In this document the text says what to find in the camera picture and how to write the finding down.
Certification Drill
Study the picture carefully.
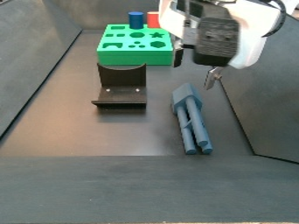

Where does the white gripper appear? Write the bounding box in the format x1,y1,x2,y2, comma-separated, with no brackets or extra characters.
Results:
159,0,279,90

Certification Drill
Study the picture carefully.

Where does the blue three prong object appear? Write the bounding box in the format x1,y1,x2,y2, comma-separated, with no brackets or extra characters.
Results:
172,83,212,155

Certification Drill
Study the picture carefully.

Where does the black curved fixture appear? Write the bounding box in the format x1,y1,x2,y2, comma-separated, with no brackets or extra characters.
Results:
91,64,147,107

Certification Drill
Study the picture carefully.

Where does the red rounded block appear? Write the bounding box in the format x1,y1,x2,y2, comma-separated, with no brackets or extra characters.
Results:
147,11,160,28

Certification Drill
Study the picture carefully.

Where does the green shape sorter block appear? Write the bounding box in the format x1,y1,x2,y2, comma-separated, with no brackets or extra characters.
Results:
97,24,173,66

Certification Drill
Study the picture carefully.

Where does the dark blue cylinder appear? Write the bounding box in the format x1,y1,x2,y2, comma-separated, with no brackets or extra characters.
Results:
128,11,144,30

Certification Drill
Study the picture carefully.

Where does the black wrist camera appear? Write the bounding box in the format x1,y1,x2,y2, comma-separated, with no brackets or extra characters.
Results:
192,17,239,67

